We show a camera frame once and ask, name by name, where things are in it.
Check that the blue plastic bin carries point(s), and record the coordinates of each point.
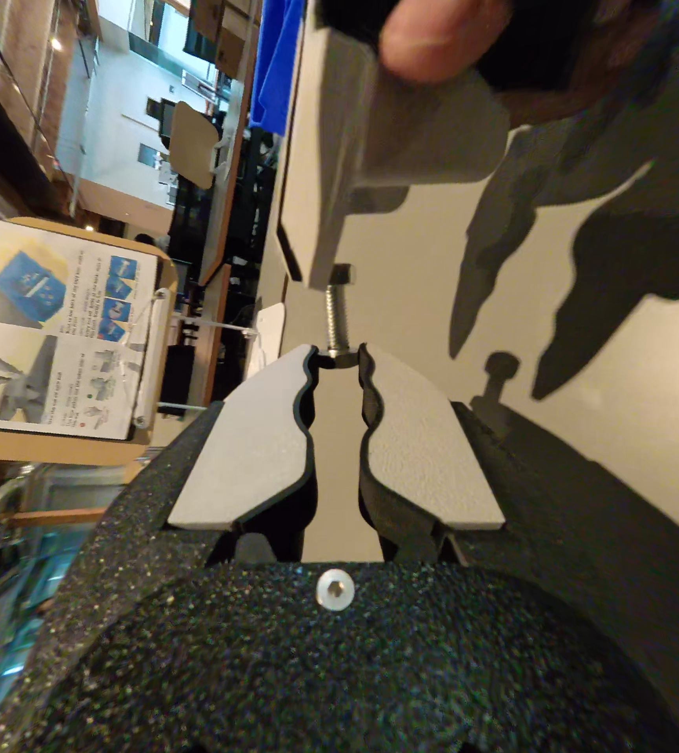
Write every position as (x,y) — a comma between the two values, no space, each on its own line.
(274,70)

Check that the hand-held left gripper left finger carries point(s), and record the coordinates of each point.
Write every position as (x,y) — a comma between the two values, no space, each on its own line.
(245,453)

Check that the beige tablet on stand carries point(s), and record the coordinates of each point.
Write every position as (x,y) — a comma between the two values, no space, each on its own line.
(192,144)

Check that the person's right hand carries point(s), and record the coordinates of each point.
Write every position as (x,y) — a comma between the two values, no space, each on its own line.
(439,41)

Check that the stack of cardboard boxes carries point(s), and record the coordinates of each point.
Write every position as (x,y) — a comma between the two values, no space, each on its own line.
(221,29)

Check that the silver hex bolt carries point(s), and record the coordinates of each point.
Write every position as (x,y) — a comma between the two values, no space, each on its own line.
(337,317)

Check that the silver hex nut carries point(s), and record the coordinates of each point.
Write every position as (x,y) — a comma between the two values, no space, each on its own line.
(339,356)

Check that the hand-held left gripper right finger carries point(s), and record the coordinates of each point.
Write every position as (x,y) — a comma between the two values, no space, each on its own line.
(427,453)

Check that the printed instruction sheet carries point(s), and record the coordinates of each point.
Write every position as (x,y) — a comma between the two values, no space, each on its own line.
(51,329)

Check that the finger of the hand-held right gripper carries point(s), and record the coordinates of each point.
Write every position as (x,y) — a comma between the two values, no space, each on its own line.
(310,176)

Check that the instruction sheet on clipboard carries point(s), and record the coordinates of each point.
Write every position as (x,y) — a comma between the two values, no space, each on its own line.
(51,450)

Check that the white plastic base plate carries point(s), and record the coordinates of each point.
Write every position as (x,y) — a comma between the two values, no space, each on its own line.
(268,341)

